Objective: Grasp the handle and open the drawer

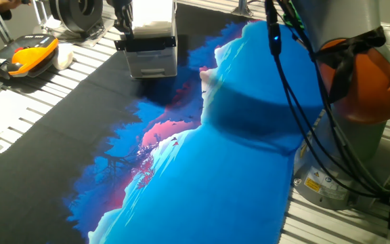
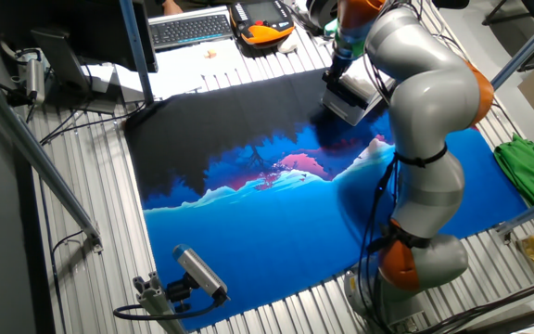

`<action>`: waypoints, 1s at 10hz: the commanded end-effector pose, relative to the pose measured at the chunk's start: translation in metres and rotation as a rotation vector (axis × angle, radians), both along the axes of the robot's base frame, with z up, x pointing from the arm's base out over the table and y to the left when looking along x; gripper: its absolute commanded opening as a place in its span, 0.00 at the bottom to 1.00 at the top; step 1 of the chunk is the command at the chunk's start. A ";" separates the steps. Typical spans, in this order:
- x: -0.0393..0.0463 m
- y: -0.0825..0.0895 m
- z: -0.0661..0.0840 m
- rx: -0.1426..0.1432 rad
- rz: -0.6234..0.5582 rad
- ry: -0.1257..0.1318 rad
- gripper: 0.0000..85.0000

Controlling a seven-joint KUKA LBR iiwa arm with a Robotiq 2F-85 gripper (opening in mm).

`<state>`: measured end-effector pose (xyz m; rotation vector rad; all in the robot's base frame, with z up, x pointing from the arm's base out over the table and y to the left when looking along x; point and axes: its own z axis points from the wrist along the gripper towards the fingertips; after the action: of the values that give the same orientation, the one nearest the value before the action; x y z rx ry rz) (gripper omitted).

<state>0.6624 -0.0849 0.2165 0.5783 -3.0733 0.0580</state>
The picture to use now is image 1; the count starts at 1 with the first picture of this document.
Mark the landscape print desk mat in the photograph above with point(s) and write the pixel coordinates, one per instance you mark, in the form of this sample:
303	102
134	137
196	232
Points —
215	186

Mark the person's hand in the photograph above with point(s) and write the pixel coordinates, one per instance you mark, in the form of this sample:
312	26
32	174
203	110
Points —
7	4

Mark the small black handheld device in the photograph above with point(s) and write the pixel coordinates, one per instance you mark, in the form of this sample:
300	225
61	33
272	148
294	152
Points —
25	1

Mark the black filament spool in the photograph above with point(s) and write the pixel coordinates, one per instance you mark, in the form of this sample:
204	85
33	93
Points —
76	13

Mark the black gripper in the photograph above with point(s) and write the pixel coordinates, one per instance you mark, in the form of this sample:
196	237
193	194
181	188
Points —
120	2

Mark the orange and black teach pendant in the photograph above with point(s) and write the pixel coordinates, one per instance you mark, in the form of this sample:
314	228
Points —
29	56

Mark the silver and orange robot arm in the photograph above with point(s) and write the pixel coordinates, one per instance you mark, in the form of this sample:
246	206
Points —
344	17

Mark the white foam block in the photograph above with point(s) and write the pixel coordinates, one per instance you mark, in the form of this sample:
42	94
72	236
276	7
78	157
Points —
63	57

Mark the small silver drawer cabinet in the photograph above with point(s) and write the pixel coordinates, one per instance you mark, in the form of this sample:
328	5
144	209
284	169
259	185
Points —
154	61

